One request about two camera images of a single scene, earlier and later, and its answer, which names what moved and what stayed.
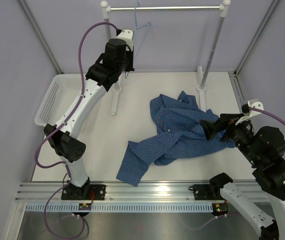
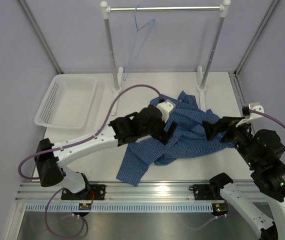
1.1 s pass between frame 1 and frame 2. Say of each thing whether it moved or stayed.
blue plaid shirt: stayed
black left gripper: moved
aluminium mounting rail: stayed
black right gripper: stayed
